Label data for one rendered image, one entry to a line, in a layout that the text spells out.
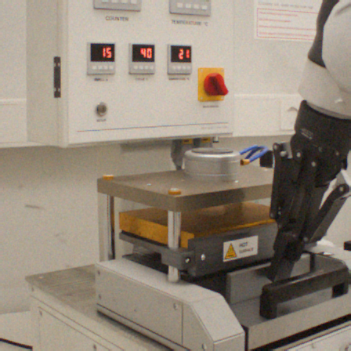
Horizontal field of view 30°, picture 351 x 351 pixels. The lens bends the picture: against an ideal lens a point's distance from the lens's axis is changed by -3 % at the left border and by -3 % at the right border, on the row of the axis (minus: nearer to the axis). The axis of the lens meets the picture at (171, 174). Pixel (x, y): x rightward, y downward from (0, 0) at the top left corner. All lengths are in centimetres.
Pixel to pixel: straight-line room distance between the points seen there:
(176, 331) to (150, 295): 6
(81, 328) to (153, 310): 19
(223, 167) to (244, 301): 19
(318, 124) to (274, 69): 93
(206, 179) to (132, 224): 12
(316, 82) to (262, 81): 92
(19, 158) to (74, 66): 51
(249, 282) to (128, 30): 41
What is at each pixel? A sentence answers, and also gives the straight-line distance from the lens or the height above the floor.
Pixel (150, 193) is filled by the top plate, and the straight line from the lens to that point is 84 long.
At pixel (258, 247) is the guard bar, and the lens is 89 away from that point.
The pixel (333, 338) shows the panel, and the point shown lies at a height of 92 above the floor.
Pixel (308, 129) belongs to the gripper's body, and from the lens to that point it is 77.
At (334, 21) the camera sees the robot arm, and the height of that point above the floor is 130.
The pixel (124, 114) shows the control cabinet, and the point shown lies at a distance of 101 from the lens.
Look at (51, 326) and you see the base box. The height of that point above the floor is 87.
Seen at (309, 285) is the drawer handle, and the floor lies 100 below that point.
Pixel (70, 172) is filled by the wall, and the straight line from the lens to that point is 147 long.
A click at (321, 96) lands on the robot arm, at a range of 75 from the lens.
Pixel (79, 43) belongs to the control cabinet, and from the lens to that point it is 97.
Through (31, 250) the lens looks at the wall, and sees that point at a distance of 148.
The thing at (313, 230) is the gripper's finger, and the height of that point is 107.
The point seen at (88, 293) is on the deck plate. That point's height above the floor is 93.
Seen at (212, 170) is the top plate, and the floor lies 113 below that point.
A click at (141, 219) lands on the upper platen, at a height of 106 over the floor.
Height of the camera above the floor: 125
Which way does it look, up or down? 8 degrees down
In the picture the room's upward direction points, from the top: straight up
